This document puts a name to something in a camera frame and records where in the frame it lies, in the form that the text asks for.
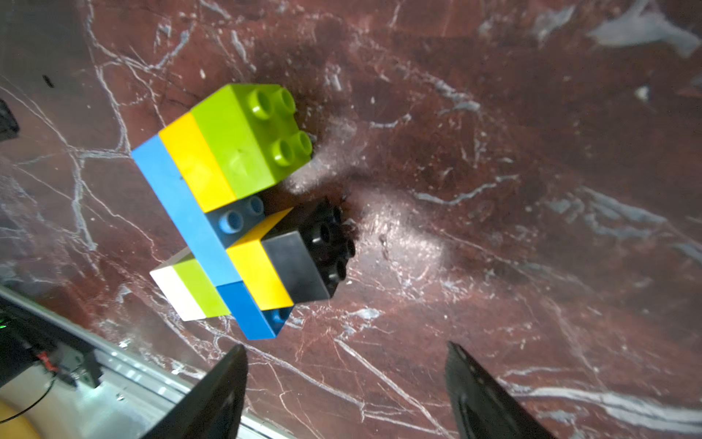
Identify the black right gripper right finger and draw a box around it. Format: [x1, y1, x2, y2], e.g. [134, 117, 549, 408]
[444, 341, 554, 439]

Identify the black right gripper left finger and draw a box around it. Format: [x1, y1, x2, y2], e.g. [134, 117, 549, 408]
[144, 345, 248, 438]

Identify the green yellow lego brick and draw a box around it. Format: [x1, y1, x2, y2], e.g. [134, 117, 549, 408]
[158, 83, 313, 212]
[149, 247, 230, 321]

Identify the yellow small lego brick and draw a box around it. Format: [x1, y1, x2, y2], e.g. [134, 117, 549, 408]
[227, 208, 294, 311]

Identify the light blue long lego brick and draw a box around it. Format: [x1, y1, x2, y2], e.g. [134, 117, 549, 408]
[132, 135, 292, 340]

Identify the black small lego brick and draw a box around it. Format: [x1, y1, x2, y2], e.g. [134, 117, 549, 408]
[261, 198, 356, 305]

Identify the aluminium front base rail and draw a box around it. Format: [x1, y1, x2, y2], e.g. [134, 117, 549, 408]
[1, 288, 288, 438]

